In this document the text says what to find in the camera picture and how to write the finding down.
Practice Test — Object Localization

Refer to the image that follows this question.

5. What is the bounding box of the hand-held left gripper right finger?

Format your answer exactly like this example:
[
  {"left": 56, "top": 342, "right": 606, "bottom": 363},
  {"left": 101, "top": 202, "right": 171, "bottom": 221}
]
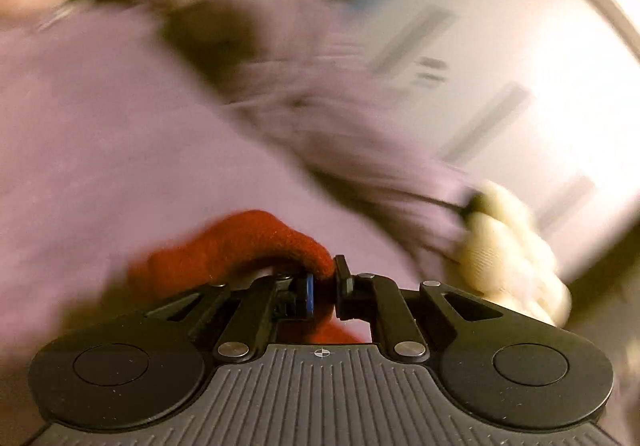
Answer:
[{"left": 334, "top": 255, "right": 506, "bottom": 361}]

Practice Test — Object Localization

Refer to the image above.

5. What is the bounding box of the crumpled purple blanket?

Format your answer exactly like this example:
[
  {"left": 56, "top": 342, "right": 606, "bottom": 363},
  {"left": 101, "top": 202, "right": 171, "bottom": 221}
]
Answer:
[{"left": 75, "top": 0, "right": 486, "bottom": 259}]

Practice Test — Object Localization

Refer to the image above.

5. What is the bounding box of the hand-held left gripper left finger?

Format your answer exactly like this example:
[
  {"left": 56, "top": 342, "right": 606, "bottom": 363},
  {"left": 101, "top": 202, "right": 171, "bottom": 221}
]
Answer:
[{"left": 145, "top": 274, "right": 317, "bottom": 361}]

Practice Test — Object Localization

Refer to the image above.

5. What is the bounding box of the red knit sweater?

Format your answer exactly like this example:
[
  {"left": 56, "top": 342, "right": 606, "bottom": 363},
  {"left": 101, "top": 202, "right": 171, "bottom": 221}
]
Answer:
[{"left": 127, "top": 210, "right": 366, "bottom": 345}]

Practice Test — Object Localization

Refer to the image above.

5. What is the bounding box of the white wardrobe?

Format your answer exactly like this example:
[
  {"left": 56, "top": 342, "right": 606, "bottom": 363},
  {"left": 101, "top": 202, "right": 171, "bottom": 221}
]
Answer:
[{"left": 350, "top": 0, "right": 640, "bottom": 277}]

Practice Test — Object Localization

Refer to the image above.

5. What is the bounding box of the cream flower-shaped pillow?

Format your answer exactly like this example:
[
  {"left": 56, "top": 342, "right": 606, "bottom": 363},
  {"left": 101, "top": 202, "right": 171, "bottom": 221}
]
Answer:
[{"left": 456, "top": 180, "right": 574, "bottom": 327}]

